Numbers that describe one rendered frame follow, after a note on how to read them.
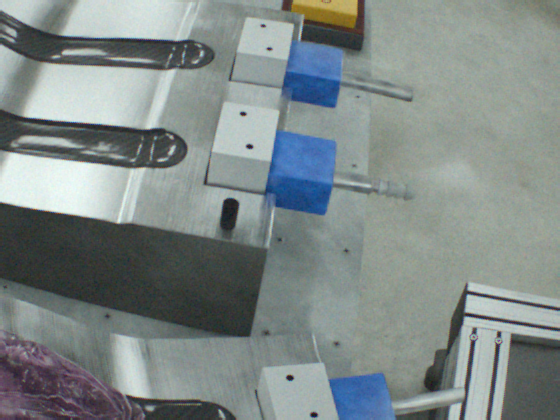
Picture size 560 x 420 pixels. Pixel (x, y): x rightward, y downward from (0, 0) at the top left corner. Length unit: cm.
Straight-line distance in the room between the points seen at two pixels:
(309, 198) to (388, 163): 140
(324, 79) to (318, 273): 13
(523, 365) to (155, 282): 94
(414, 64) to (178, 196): 173
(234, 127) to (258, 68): 8
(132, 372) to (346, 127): 35
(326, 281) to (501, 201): 136
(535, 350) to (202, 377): 101
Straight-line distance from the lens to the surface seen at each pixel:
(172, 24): 84
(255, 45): 78
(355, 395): 63
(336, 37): 99
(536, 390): 155
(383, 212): 201
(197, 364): 65
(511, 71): 251
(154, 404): 63
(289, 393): 61
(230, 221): 67
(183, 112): 75
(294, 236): 81
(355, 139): 89
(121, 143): 74
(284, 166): 70
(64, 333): 63
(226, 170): 69
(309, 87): 78
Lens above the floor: 137
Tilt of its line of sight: 44 degrees down
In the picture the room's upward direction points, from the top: 12 degrees clockwise
